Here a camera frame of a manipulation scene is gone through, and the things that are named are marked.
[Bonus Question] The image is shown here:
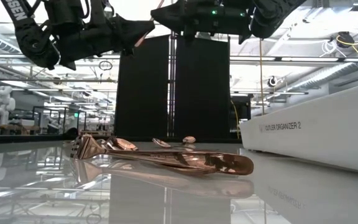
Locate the black ceiling cord reel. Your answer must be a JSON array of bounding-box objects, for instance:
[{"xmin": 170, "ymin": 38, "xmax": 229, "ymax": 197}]
[
  {"xmin": 336, "ymin": 30, "xmax": 356, "ymax": 49},
  {"xmin": 266, "ymin": 75, "xmax": 280, "ymax": 88}
]

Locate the black folding partition screen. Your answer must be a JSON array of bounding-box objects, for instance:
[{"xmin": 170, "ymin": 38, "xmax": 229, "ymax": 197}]
[{"xmin": 113, "ymin": 30, "xmax": 231, "ymax": 140}]

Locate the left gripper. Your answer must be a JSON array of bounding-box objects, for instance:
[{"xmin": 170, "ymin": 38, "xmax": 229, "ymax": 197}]
[{"xmin": 44, "ymin": 0, "xmax": 156, "ymax": 71}]

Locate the white robot figure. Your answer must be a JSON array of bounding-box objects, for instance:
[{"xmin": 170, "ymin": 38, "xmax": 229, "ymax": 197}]
[{"xmin": 0, "ymin": 85, "xmax": 17, "ymax": 125}]

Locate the yellow power cord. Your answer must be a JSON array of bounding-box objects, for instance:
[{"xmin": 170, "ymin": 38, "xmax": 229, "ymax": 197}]
[{"xmin": 259, "ymin": 39, "xmax": 265, "ymax": 116}]

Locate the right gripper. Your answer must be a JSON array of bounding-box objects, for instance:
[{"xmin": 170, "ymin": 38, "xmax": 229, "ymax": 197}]
[{"xmin": 150, "ymin": 0, "xmax": 254, "ymax": 44}]

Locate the white cutlery organizer tray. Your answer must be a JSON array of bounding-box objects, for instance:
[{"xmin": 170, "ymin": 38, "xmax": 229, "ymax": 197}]
[{"xmin": 239, "ymin": 81, "xmax": 358, "ymax": 175}]

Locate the long ceiling light rail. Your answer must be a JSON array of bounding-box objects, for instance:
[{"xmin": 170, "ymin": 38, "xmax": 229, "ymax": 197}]
[{"xmin": 0, "ymin": 53, "xmax": 358, "ymax": 63}]

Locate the hanging cable loop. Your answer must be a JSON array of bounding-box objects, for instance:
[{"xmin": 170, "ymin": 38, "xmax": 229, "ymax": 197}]
[{"xmin": 98, "ymin": 60, "xmax": 114, "ymax": 72}]

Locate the black frame workcell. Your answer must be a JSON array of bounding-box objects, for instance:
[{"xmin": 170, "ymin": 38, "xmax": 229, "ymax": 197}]
[{"xmin": 32, "ymin": 105, "xmax": 88, "ymax": 135}]

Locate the copper fork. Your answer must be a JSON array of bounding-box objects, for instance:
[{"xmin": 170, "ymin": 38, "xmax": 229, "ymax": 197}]
[
  {"xmin": 134, "ymin": 0, "xmax": 165, "ymax": 49},
  {"xmin": 69, "ymin": 134, "xmax": 255, "ymax": 176}
]

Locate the black cabinet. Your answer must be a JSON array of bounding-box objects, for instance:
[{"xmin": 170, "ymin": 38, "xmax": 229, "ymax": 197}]
[{"xmin": 230, "ymin": 95, "xmax": 252, "ymax": 140}]

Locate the wooden bench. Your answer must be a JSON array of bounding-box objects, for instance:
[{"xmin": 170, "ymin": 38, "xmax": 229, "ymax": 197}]
[{"xmin": 0, "ymin": 123, "xmax": 42, "ymax": 135}]

